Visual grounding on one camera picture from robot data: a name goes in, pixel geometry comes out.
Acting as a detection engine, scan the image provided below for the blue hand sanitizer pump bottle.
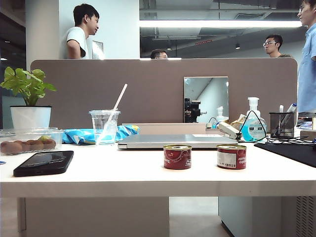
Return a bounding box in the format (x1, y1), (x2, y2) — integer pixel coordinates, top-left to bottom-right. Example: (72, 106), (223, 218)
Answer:
(239, 97), (268, 143)

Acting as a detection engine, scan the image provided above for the tomato can with white label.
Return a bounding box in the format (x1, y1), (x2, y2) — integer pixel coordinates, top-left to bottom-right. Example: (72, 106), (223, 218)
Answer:
(216, 144), (247, 170)

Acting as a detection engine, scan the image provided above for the black mesh pen holder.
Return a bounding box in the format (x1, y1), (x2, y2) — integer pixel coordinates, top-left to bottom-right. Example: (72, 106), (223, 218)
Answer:
(269, 112), (297, 140)

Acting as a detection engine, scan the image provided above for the black mouse mat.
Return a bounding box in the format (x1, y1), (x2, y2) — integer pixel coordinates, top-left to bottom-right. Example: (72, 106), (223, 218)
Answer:
(253, 142), (316, 169)

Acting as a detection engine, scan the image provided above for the clear plastic fruit container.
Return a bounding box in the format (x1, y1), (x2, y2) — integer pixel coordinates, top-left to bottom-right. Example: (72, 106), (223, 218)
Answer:
(0, 127), (65, 156)

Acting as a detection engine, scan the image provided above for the framed wall picture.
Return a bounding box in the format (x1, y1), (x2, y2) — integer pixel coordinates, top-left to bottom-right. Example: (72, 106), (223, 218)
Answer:
(92, 40), (105, 60)

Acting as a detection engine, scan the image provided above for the man in blue shirt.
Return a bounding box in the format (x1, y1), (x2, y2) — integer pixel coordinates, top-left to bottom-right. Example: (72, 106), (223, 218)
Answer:
(296, 0), (316, 118)

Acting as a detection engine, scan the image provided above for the crumpled brown paper bag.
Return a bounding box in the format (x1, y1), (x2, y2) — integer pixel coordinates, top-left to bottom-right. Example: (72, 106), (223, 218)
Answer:
(229, 114), (248, 125)

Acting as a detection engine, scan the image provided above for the brown fabric desk divider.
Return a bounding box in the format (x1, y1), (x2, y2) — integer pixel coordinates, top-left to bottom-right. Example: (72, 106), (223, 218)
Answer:
(30, 58), (299, 130)

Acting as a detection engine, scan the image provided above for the silver closed laptop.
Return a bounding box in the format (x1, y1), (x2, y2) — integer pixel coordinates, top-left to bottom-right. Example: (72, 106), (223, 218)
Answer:
(117, 134), (239, 151)

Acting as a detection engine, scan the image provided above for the beige stapler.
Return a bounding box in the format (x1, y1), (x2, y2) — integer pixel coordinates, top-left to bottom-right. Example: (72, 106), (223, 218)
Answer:
(217, 121), (241, 142)

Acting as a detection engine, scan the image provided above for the large brown kiwi fruit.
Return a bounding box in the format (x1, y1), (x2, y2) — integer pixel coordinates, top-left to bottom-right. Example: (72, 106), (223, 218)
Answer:
(0, 140), (24, 155)

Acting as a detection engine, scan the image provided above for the clear plastic cup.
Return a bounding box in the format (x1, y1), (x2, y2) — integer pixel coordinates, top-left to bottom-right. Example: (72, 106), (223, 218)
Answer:
(88, 110), (121, 145)

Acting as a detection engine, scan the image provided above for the white plant pot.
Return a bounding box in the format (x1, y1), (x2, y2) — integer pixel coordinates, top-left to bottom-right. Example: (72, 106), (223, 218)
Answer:
(10, 105), (52, 130)

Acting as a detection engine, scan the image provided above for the green leafy plant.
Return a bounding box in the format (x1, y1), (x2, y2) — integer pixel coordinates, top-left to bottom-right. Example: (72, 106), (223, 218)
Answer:
(0, 66), (58, 107)

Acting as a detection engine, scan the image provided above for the black cable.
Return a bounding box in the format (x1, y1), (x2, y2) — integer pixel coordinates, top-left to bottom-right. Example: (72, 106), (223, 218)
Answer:
(237, 110), (316, 145)

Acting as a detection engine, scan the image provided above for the grey under-desk cabinet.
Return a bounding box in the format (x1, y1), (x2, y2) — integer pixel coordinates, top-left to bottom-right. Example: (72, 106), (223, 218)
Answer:
(218, 196), (316, 237)

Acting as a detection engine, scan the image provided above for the red tomato paste can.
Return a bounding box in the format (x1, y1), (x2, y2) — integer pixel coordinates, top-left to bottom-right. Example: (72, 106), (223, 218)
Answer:
(162, 144), (193, 170)

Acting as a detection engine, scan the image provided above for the blue snack bag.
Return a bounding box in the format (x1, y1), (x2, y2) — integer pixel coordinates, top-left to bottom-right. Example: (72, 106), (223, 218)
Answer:
(61, 124), (141, 145)

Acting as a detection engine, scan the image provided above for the black smartphone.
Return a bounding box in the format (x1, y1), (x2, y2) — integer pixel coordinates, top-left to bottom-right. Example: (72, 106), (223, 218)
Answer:
(13, 150), (75, 177)

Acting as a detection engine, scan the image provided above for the man in white t-shirt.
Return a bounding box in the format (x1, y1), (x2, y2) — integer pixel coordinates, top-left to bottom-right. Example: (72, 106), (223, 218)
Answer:
(66, 3), (100, 60)

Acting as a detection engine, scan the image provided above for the man in olive shirt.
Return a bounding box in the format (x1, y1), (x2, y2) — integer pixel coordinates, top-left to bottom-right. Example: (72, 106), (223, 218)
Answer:
(262, 34), (293, 59)

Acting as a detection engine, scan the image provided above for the long ceiling light strip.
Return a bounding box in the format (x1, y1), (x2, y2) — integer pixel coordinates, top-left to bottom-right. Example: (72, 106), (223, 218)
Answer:
(139, 20), (303, 28)

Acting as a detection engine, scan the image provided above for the white marker with blue cap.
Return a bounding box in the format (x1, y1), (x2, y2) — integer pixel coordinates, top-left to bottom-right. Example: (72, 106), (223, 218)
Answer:
(285, 103), (298, 115)

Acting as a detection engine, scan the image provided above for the long beige box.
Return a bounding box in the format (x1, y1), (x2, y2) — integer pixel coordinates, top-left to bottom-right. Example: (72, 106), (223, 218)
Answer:
(121, 122), (207, 135)

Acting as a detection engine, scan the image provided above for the beige desk support panel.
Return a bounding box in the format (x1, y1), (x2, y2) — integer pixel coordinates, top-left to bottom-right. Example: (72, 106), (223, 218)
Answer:
(17, 197), (170, 237)

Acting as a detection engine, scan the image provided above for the square frameless mirror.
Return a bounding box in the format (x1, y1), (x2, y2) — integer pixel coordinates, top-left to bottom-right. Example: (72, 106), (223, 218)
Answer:
(183, 76), (230, 124)

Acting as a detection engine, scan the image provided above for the seated man with glasses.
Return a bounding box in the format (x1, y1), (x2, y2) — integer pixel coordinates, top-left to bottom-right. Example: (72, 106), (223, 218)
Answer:
(150, 48), (169, 60)

